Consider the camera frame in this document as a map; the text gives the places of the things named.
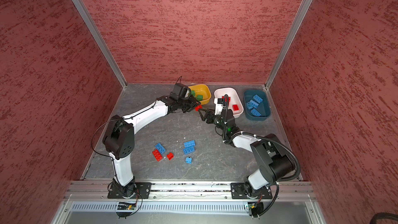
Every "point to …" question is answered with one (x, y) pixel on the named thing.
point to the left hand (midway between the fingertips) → (200, 106)
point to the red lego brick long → (157, 155)
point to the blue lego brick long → (255, 112)
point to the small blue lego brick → (188, 160)
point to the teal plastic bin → (264, 107)
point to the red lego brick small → (170, 156)
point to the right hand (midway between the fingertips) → (200, 112)
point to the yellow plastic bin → (202, 89)
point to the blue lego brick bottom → (160, 148)
